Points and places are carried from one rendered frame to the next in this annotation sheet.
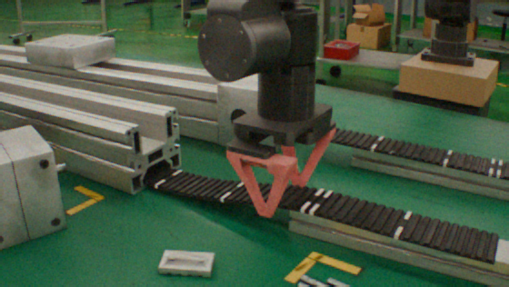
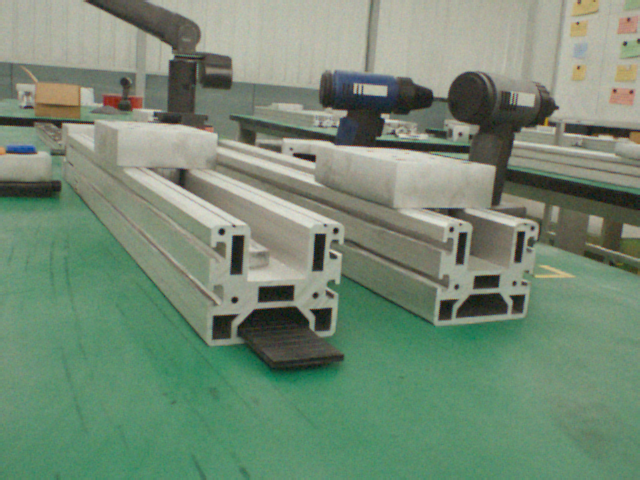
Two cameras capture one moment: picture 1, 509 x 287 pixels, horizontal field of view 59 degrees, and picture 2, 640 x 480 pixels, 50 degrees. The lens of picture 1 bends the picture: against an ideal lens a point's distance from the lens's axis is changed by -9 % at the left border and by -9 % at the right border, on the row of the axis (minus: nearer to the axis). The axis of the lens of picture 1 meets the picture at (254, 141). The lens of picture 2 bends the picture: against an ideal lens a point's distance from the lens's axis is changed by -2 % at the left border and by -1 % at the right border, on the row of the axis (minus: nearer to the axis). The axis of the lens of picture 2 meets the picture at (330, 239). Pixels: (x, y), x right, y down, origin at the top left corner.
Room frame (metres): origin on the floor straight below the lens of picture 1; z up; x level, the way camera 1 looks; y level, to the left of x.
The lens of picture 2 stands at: (1.52, 1.00, 0.95)
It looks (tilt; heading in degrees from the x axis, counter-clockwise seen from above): 11 degrees down; 211
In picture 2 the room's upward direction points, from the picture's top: 5 degrees clockwise
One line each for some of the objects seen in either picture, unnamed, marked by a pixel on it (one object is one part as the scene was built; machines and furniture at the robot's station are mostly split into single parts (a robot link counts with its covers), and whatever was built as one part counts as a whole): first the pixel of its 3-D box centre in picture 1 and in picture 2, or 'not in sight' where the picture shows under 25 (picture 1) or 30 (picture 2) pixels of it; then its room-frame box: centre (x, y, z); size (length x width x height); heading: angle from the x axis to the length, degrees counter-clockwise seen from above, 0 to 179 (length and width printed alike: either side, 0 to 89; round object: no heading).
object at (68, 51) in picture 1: (70, 56); (151, 154); (0.93, 0.37, 0.87); 0.16 x 0.11 x 0.07; 59
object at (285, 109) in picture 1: (286, 94); (181, 103); (0.47, -0.03, 0.92); 0.10 x 0.07 x 0.07; 150
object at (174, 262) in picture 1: (187, 262); not in sight; (0.38, 0.06, 0.78); 0.05 x 0.03 x 0.01; 86
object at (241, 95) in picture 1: (264, 108); (87, 153); (0.71, -0.02, 0.83); 0.12 x 0.09 x 0.10; 149
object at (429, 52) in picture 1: (450, 42); not in sight; (1.03, -0.44, 0.88); 0.12 x 0.09 x 0.08; 62
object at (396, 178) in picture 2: not in sight; (397, 188); (0.89, 0.69, 0.87); 0.16 x 0.11 x 0.07; 59
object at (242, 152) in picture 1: (273, 169); (192, 139); (0.44, -0.02, 0.85); 0.07 x 0.07 x 0.09; 60
